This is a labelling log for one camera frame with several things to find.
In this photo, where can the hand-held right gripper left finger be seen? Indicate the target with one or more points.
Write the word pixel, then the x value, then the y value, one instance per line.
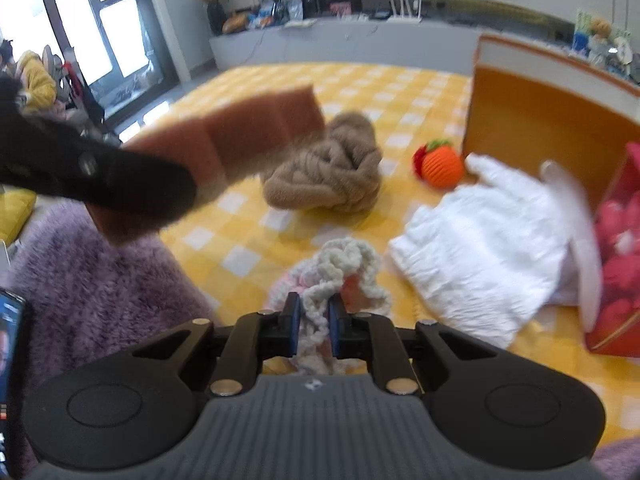
pixel 294 319

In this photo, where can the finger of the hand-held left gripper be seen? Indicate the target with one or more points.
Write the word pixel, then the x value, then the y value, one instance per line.
pixel 125 180

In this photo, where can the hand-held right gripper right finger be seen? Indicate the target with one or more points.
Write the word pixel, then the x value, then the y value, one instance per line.
pixel 336 321

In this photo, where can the cream crocheted yarn piece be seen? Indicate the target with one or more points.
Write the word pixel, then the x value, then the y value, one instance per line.
pixel 345 260

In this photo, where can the brown sponge cloth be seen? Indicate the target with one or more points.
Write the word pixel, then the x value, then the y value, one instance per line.
pixel 250 130

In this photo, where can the beige knotted plush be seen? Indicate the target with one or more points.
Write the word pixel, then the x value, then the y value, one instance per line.
pixel 330 165

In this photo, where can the orange cardboard box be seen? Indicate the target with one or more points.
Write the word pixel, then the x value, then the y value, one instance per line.
pixel 525 125

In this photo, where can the yellow checked tablecloth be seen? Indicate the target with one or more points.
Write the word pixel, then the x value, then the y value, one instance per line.
pixel 250 240

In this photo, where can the purple fluffy blanket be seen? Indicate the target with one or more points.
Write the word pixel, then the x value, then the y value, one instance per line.
pixel 100 285

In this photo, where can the yellow cushion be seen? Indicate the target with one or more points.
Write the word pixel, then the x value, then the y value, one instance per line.
pixel 15 210

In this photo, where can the yellow garment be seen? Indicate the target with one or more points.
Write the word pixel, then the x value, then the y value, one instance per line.
pixel 37 82

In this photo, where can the black framed glass door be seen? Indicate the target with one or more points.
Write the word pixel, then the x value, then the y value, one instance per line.
pixel 115 25

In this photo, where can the orange crocheted fruit toy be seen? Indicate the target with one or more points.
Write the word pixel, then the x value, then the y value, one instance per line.
pixel 440 167

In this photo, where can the dark vase with dried flowers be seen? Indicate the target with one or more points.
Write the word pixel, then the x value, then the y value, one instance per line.
pixel 216 17

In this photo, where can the orange snack bag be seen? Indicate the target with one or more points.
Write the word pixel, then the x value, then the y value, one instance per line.
pixel 235 22

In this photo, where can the black smartphone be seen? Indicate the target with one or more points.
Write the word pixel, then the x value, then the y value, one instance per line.
pixel 10 340

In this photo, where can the white media cabinet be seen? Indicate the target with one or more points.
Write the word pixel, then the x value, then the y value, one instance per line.
pixel 300 42

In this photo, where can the white paper sheets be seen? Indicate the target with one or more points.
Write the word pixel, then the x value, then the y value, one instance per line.
pixel 300 23

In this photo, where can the pink card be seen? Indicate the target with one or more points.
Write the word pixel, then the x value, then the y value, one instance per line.
pixel 341 9

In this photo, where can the pile of pink small bottles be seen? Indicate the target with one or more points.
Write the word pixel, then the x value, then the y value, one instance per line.
pixel 620 260

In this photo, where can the small black box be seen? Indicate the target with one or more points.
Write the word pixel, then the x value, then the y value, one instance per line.
pixel 381 14

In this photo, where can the white router with antennas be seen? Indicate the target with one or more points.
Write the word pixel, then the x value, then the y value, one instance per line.
pixel 405 16

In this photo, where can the red box with clear window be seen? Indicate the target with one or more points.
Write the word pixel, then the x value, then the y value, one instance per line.
pixel 620 180

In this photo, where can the brown teddy bear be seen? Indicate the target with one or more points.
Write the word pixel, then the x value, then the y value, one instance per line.
pixel 600 27

